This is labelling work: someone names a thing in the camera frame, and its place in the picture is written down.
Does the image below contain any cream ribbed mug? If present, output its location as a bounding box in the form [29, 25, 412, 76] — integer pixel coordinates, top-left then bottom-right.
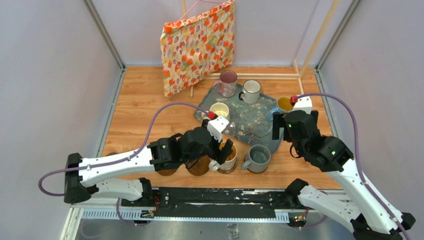
[209, 102, 230, 121]

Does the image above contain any blue butterfly mug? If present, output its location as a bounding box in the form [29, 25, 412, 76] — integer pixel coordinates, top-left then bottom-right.
[267, 96, 294, 121]

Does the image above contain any aluminium rail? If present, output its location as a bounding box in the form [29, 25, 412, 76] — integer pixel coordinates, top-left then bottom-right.
[70, 194, 352, 224]

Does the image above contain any floral fabric bag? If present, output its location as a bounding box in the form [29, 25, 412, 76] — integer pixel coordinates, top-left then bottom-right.
[160, 0, 236, 97]

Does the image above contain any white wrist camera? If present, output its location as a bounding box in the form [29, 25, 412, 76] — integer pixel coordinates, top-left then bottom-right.
[292, 96, 313, 114]
[206, 115, 230, 143]

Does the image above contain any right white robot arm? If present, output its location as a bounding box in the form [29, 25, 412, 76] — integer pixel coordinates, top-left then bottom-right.
[272, 110, 416, 240]

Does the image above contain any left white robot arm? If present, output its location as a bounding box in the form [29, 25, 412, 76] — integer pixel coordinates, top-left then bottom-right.
[63, 127, 233, 207]

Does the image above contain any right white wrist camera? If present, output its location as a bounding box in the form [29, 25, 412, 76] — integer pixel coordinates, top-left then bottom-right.
[292, 96, 313, 114]

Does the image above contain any pink mug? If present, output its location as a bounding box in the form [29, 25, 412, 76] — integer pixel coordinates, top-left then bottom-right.
[211, 70, 238, 98]

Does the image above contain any grey ceramic mug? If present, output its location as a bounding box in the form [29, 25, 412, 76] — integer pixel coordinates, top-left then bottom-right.
[240, 144, 272, 174]

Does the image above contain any brown round coaster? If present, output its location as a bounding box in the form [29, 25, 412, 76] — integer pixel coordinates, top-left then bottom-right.
[186, 155, 210, 176]
[157, 168, 178, 177]
[105, 152, 118, 157]
[217, 165, 237, 174]

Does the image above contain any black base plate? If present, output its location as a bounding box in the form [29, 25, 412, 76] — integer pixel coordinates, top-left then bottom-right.
[120, 187, 306, 219]

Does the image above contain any white floral mug yellow inside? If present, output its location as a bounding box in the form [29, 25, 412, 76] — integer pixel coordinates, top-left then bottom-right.
[208, 144, 238, 171]

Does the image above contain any white mug black handle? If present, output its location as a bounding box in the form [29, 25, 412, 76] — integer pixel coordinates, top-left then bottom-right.
[238, 79, 262, 104]

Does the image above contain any blue floral serving tray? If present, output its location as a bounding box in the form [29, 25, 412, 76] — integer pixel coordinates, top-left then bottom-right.
[198, 83, 283, 154]

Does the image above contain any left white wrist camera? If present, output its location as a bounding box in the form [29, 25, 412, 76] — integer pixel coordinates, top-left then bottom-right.
[206, 115, 230, 143]

